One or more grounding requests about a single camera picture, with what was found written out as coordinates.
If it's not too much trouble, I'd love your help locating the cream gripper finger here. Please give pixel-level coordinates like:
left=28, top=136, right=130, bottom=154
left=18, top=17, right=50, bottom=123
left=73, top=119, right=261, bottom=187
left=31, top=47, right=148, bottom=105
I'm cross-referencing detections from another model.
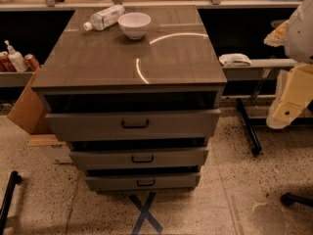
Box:
left=266, top=64, right=313, bottom=129
left=264, top=21, right=289, bottom=47

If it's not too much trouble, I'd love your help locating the grey top drawer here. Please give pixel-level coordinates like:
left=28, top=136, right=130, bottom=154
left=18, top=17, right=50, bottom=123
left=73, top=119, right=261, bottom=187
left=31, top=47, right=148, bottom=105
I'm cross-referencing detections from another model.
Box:
left=46, top=109, right=220, bottom=141

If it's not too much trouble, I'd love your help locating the grey drawer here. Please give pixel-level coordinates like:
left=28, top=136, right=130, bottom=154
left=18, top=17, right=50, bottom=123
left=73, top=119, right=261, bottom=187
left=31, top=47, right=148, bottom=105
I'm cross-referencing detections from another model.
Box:
left=69, top=147, right=208, bottom=170
left=46, top=109, right=220, bottom=141
left=85, top=172, right=201, bottom=192

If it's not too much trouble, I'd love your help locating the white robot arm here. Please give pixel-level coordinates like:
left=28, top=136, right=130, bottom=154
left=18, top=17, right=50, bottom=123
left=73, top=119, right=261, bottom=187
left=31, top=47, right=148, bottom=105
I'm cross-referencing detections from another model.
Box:
left=264, top=0, right=313, bottom=129

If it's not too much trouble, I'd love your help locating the grey middle drawer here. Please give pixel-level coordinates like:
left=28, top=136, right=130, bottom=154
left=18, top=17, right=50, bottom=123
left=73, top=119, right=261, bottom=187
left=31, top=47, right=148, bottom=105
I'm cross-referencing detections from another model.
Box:
left=69, top=147, right=208, bottom=170

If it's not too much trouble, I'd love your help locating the grey bottom drawer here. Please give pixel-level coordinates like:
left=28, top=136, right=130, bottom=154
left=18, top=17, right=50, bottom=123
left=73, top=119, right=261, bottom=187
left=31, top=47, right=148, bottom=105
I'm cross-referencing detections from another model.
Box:
left=85, top=172, right=201, bottom=192

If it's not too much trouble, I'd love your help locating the grey drawer cabinet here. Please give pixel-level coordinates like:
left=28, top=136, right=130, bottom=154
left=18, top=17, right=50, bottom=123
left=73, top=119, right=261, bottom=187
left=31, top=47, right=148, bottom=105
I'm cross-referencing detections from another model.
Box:
left=32, top=7, right=227, bottom=177

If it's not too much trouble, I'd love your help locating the grey low shelf right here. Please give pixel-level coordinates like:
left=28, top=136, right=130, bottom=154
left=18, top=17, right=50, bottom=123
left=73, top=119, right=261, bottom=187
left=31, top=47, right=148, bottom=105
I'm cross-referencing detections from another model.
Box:
left=223, top=59, right=296, bottom=81

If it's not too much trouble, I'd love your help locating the grey low shelf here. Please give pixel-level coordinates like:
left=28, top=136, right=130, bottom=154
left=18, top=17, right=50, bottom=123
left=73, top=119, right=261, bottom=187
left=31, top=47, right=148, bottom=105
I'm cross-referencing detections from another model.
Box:
left=223, top=59, right=296, bottom=81
left=0, top=71, right=33, bottom=88

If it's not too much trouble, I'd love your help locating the folded white cloth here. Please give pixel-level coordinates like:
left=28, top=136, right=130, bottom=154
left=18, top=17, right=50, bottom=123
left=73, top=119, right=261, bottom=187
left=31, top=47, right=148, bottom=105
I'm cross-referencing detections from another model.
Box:
left=219, top=53, right=251, bottom=67

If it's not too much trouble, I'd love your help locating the black chair base leg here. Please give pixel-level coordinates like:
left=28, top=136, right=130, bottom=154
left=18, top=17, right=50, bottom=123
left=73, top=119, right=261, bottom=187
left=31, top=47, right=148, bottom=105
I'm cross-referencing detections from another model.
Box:
left=280, top=193, right=313, bottom=208

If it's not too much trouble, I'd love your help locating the white ceramic bowl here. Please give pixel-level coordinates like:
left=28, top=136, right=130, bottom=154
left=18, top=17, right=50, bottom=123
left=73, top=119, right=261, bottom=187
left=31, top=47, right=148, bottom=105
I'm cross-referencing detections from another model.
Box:
left=118, top=13, right=151, bottom=40

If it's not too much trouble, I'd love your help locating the clear plastic water bottle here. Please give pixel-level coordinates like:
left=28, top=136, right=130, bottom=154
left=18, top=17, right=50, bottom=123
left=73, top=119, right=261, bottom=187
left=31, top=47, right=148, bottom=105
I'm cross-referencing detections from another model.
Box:
left=83, top=5, right=125, bottom=31

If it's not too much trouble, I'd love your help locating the white pump dispenser bottle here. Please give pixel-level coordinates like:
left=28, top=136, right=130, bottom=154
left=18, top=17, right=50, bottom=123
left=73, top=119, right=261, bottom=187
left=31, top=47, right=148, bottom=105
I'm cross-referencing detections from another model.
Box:
left=5, top=40, right=27, bottom=72

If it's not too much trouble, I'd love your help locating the brown cardboard box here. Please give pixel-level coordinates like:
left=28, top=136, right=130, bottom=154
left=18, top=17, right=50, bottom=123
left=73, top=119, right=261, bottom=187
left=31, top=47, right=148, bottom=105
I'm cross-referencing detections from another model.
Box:
left=7, top=70, right=52, bottom=135

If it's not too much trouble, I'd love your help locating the red soda can at edge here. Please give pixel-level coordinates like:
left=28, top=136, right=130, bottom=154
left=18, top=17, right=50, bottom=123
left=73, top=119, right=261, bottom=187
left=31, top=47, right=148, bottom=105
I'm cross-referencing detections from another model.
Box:
left=0, top=51, right=16, bottom=71

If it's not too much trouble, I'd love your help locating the grey low shelf left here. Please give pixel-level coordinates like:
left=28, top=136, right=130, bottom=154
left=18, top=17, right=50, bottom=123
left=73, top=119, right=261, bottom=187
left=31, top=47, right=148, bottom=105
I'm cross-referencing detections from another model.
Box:
left=0, top=71, right=33, bottom=88

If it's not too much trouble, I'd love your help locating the black metal bar left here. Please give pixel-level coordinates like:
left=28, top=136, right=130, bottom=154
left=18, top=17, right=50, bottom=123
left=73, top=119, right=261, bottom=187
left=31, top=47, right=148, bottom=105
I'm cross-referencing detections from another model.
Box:
left=0, top=170, right=22, bottom=235

